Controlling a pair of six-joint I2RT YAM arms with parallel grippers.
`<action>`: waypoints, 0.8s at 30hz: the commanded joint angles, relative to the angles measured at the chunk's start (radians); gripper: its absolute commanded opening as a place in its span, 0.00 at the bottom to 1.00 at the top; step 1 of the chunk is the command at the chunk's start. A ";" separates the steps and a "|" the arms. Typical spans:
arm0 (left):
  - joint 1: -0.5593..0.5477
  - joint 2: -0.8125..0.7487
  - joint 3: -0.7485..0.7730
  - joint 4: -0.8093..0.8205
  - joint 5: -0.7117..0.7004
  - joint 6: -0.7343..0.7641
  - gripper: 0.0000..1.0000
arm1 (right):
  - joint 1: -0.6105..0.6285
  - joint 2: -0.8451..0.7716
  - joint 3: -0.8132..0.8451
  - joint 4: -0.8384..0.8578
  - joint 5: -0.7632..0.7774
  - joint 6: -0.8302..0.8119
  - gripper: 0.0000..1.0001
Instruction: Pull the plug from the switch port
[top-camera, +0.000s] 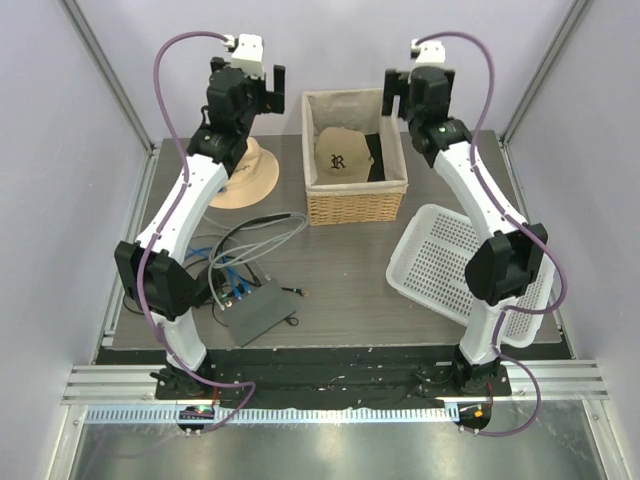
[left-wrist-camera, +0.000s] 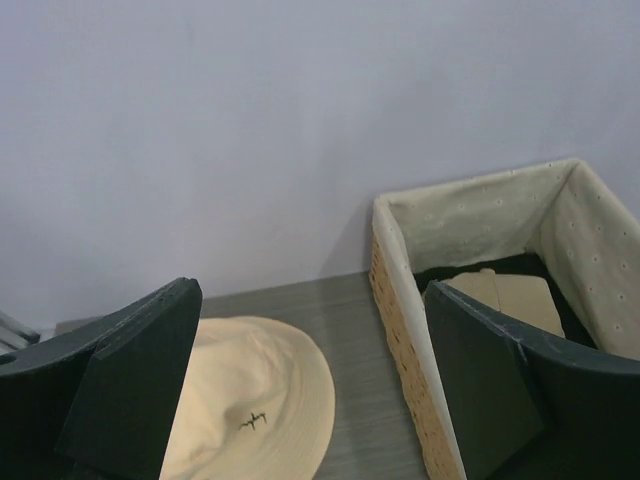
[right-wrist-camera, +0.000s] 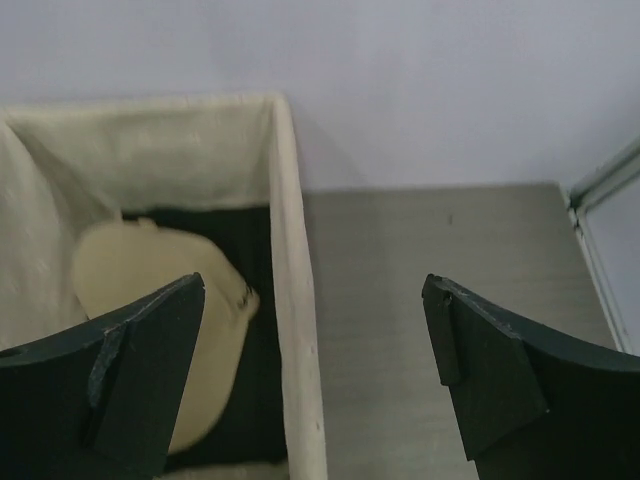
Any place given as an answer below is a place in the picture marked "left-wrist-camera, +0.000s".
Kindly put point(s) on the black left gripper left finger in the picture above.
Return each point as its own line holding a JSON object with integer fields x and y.
{"x": 98, "y": 402}

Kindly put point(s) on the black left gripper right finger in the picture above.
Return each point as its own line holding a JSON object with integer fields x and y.
{"x": 526, "y": 404}

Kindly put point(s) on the tan baseball cap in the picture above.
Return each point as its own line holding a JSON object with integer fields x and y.
{"x": 523, "y": 297}

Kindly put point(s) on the beige bucket hat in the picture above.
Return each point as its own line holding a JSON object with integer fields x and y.
{"x": 258, "y": 402}

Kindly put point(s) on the wicker basket with liner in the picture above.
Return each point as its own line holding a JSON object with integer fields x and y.
{"x": 561, "y": 211}

